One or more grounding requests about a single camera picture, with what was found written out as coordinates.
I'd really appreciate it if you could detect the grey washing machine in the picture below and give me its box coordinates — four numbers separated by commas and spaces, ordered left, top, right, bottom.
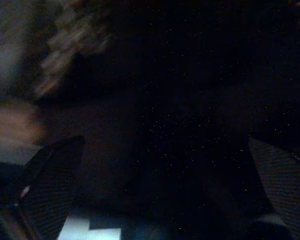
0, 0, 300, 240

